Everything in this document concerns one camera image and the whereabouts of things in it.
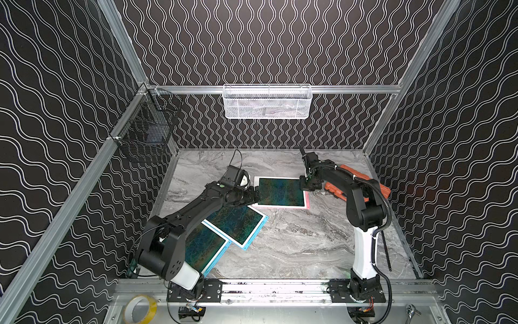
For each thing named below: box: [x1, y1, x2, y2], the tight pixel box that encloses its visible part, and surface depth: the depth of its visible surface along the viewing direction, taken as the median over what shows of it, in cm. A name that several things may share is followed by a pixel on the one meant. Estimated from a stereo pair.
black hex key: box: [380, 230, 392, 273], surface depth 86 cm
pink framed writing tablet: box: [252, 176, 311, 210], surface depth 103 cm
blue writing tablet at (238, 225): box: [200, 205, 270, 251], surface depth 94 cm
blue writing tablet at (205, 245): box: [184, 218, 233, 277], surface depth 87 cm
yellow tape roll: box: [122, 294, 158, 324], surface depth 71 cm
